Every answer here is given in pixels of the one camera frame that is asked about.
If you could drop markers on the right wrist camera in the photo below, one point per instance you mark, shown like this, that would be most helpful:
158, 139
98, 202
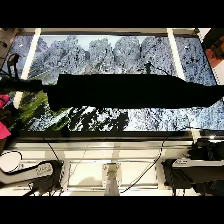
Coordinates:
148, 66

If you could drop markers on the pink garment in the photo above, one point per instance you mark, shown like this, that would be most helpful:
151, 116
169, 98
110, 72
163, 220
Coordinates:
3, 130

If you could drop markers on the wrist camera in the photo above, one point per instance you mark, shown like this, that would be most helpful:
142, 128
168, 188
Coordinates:
13, 60
148, 66

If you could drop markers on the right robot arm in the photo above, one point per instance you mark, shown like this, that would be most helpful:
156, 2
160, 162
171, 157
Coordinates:
196, 170

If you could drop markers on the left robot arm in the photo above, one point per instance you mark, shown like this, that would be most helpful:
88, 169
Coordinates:
20, 85

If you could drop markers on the black garment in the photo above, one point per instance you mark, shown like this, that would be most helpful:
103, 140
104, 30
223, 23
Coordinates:
133, 91

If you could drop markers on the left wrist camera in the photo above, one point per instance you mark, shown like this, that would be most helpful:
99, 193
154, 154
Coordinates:
13, 60

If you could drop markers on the silver frame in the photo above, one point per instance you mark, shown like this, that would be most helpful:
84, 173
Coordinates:
111, 181

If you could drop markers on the heap of clothes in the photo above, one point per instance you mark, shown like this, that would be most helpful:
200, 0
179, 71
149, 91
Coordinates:
215, 41

